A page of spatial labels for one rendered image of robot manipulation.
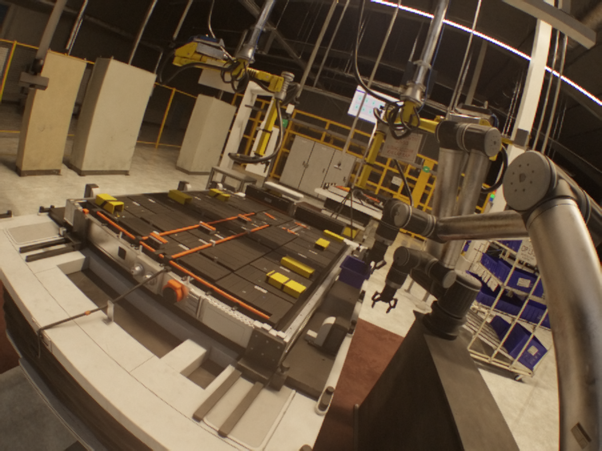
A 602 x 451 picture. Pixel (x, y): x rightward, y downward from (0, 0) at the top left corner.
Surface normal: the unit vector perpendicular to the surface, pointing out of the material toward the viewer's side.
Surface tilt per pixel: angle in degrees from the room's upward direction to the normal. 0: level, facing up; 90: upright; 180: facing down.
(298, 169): 90
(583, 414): 87
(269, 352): 90
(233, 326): 90
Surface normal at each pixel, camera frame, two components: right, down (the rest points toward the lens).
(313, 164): -0.30, 0.13
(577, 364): -0.91, -0.34
